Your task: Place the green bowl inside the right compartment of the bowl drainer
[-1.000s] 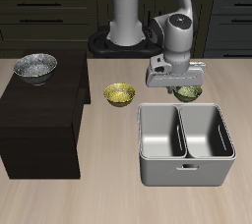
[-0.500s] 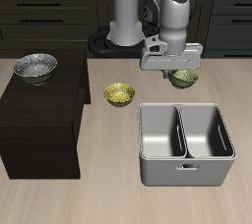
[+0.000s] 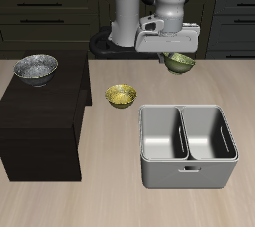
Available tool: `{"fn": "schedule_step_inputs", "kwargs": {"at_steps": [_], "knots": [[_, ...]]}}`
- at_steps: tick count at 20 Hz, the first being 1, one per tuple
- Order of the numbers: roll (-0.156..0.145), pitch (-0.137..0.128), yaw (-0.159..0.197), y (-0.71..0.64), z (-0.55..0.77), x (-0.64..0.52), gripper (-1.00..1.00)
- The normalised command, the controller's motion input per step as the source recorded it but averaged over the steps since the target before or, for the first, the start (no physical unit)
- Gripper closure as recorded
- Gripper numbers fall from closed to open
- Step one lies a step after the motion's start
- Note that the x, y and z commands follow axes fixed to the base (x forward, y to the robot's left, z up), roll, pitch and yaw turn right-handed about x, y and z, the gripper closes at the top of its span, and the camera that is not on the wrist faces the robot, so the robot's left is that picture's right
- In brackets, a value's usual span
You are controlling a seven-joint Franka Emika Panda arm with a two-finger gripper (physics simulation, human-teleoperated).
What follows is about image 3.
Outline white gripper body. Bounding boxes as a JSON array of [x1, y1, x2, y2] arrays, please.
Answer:
[[133, 22, 201, 54]]

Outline green bowl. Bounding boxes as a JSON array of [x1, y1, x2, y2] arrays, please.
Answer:
[[163, 52, 196, 75]]

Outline yellow bowl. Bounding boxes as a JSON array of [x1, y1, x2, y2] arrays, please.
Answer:
[[105, 84, 138, 110]]

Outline grey bowl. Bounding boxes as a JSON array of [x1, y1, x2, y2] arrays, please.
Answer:
[[13, 54, 59, 88]]

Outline white two-bin basket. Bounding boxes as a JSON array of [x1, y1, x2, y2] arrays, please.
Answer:
[[138, 104, 240, 190]]

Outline dark kitchen cupboards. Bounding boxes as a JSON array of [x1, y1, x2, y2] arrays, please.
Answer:
[[0, 0, 255, 61]]

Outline dark wooden cabinet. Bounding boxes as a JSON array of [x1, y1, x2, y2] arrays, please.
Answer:
[[0, 50, 93, 182]]

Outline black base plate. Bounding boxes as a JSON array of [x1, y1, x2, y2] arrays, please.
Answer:
[[88, 26, 160, 60]]

